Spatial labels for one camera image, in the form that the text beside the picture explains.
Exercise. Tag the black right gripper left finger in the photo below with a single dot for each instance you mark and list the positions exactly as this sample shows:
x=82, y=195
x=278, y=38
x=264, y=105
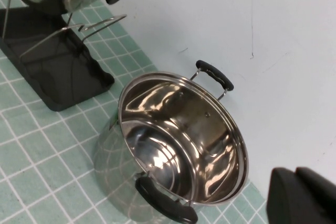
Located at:
x=283, y=203

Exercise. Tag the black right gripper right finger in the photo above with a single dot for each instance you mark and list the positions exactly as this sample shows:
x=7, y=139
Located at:
x=321, y=190

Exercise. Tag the green tile pattern tablecloth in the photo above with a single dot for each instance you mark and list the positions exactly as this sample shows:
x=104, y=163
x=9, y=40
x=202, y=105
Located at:
x=39, y=161

